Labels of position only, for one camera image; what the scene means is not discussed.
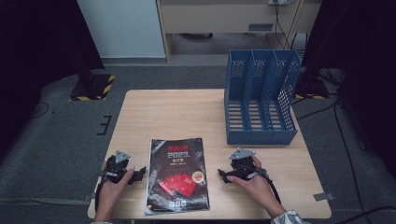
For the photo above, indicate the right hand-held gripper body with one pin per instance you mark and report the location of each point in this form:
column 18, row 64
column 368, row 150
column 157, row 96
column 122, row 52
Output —
column 244, row 166

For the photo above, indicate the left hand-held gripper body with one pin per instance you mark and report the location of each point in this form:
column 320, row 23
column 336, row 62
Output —
column 115, row 168

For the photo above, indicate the black magazine with red print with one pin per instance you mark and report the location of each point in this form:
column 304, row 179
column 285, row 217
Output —
column 177, row 174

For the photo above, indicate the blue plastic file rack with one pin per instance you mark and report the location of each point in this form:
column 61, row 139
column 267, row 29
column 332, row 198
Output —
column 260, row 124

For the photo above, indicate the person's right hand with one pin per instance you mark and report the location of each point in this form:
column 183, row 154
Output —
column 257, row 188

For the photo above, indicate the person's left hand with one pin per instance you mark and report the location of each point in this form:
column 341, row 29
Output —
column 110, row 194

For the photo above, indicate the grey tape piece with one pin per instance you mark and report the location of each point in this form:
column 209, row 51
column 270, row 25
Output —
column 323, row 196
column 88, row 198

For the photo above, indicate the black stand base striped tape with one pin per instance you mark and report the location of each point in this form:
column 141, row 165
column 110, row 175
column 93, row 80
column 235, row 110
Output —
column 93, row 88
column 311, row 88

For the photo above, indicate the white cabinet panel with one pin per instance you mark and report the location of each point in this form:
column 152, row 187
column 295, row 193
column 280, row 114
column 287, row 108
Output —
column 121, row 28

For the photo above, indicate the white power strip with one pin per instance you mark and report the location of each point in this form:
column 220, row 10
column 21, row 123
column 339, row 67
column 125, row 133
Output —
column 280, row 2

